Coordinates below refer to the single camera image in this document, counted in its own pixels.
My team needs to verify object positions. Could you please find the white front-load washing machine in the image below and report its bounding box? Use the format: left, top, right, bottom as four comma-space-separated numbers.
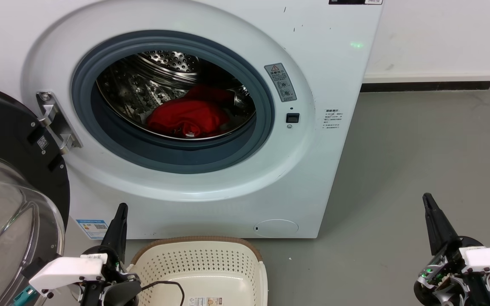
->
0, 0, 384, 239

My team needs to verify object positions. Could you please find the cream perforated laundry basket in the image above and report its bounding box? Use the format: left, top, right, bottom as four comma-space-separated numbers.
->
127, 236, 268, 306

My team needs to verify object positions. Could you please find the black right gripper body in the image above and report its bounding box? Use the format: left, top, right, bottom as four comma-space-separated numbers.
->
413, 236, 490, 306

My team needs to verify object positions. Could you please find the grey rubber door gasket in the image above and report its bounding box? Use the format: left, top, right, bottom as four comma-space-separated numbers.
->
71, 30, 275, 174

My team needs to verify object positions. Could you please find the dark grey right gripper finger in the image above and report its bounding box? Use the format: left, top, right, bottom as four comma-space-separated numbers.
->
423, 193, 447, 256
427, 193, 463, 250

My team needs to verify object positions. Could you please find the small printed text label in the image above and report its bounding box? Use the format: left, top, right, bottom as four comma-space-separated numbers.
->
322, 108, 344, 130

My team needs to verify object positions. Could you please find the thin black cable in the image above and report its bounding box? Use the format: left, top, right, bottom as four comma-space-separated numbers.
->
141, 280, 185, 306

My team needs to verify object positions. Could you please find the grey warning sticker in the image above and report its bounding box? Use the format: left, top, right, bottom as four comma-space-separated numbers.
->
264, 63, 297, 102

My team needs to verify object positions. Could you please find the red garment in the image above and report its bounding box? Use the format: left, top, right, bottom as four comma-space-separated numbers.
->
146, 84, 234, 139

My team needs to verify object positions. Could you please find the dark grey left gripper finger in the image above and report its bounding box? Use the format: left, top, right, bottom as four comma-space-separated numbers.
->
115, 203, 128, 266
100, 203, 123, 258

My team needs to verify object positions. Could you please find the clear glass door window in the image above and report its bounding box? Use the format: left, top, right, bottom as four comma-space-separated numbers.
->
0, 153, 66, 306

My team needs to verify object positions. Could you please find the round white filter cover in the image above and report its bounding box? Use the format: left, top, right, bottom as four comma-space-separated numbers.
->
254, 219, 299, 238

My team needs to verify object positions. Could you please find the metal door hinge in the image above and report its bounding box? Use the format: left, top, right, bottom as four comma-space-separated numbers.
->
36, 91, 83, 154

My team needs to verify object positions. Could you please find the blue energy label sticker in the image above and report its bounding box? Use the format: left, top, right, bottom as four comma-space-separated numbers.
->
76, 219, 109, 240

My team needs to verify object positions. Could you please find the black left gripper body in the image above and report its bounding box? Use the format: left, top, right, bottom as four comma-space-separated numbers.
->
79, 246, 142, 306

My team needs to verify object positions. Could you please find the perforated steel washer drum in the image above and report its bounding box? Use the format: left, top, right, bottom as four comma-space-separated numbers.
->
96, 50, 257, 141

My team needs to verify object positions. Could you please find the white and black baseboard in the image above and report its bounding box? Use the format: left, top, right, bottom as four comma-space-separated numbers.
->
361, 70, 490, 93

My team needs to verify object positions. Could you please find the washing machine door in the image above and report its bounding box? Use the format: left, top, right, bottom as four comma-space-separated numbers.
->
0, 83, 71, 306

